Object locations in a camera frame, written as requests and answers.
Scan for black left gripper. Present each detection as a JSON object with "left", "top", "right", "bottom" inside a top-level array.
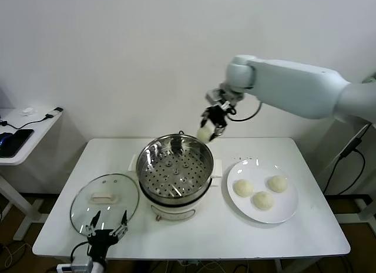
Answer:
[{"left": 85, "top": 210, "right": 130, "bottom": 264}]

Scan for stainless steel steamer basket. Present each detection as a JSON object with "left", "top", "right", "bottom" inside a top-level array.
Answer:
[{"left": 128, "top": 134, "right": 223, "bottom": 205}]

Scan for white hanging cable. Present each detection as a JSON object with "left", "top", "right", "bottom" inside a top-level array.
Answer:
[{"left": 324, "top": 123, "right": 373, "bottom": 170}]

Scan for black power adapter cable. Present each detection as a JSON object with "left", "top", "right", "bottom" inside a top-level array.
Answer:
[{"left": 323, "top": 137, "right": 367, "bottom": 195}]

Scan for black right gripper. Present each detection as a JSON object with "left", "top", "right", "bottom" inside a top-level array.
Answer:
[{"left": 200, "top": 105, "right": 230, "bottom": 140}]

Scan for black smartphone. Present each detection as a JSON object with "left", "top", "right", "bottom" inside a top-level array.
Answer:
[{"left": 0, "top": 129, "right": 35, "bottom": 159}]

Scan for blue computer mouse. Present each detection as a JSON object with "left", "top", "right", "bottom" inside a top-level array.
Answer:
[{"left": 0, "top": 132, "right": 14, "bottom": 147}]

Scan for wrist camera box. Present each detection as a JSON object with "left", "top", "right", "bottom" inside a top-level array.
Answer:
[
  {"left": 56, "top": 257, "right": 92, "bottom": 273},
  {"left": 205, "top": 89, "right": 226, "bottom": 106}
]

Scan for white round plate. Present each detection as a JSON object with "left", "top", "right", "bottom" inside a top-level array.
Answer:
[{"left": 226, "top": 159, "right": 300, "bottom": 224}]

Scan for glass pot lid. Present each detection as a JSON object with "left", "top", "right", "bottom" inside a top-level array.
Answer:
[{"left": 69, "top": 173, "right": 140, "bottom": 237}]

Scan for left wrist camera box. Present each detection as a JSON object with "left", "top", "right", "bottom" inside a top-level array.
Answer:
[{"left": 56, "top": 257, "right": 92, "bottom": 273}]

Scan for white electric cooker base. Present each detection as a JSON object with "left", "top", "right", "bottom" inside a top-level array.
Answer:
[{"left": 137, "top": 176, "right": 220, "bottom": 223}]

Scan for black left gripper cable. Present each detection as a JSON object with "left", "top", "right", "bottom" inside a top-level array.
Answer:
[{"left": 69, "top": 240, "right": 90, "bottom": 265}]

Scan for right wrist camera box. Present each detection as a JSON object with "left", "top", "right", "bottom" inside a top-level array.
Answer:
[{"left": 205, "top": 89, "right": 226, "bottom": 106}]

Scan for thin black usb cable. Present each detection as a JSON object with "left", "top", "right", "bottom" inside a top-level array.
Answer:
[{"left": 0, "top": 116, "right": 49, "bottom": 130}]

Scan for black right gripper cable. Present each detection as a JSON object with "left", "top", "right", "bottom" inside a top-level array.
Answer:
[{"left": 227, "top": 96, "right": 263, "bottom": 122}]

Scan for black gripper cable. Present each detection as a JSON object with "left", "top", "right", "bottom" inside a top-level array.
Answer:
[
  {"left": 227, "top": 96, "right": 263, "bottom": 122},
  {"left": 69, "top": 240, "right": 90, "bottom": 265}
]

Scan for grey usb adapter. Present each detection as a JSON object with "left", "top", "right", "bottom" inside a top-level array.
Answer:
[{"left": 46, "top": 107, "right": 64, "bottom": 119}]

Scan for white side table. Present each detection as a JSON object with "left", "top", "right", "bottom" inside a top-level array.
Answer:
[{"left": 0, "top": 107, "right": 64, "bottom": 241}]

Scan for white steamed baozi bun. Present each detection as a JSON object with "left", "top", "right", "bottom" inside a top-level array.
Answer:
[
  {"left": 196, "top": 126, "right": 219, "bottom": 144},
  {"left": 252, "top": 190, "right": 275, "bottom": 211},
  {"left": 233, "top": 178, "right": 254, "bottom": 198},
  {"left": 267, "top": 175, "right": 288, "bottom": 194}
]

